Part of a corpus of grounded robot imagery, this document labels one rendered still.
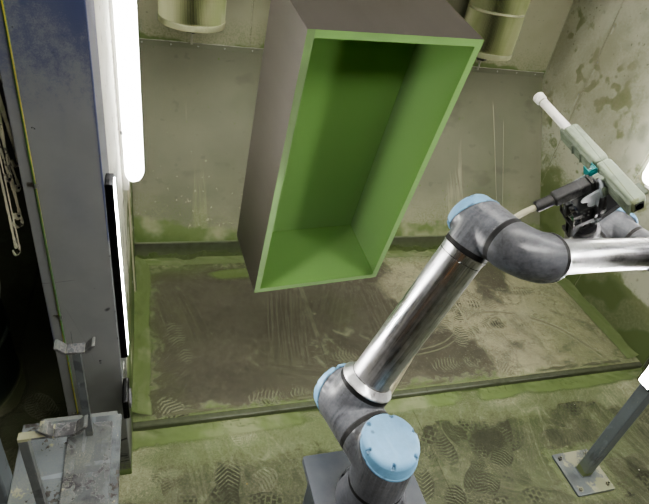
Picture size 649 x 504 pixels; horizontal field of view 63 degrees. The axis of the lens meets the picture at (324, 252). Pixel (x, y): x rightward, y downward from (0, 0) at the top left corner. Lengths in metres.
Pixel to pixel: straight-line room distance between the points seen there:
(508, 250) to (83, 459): 1.08
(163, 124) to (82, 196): 1.75
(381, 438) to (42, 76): 1.11
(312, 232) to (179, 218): 0.84
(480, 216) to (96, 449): 1.05
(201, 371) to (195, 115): 1.43
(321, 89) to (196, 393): 1.40
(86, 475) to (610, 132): 3.19
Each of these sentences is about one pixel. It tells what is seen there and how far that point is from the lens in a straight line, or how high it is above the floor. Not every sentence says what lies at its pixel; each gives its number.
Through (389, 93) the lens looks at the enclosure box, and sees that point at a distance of 2.28.
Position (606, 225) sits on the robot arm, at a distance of 1.73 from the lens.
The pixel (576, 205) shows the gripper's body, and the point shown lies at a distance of 1.54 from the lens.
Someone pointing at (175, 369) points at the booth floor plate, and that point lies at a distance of 2.58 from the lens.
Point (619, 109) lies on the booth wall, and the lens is 3.61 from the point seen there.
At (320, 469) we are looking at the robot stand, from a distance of 1.60.
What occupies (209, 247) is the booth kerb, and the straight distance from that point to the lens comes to 3.14.
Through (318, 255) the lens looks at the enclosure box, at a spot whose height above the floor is 0.50.
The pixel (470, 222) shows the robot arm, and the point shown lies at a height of 1.40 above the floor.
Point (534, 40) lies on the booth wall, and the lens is 3.99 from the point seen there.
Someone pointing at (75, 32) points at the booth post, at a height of 1.64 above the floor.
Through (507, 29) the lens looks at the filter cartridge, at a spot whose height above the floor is 1.43.
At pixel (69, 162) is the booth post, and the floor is 1.34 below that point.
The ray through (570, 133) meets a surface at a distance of 1.58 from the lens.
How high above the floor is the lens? 1.99
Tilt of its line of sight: 35 degrees down
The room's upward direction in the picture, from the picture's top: 11 degrees clockwise
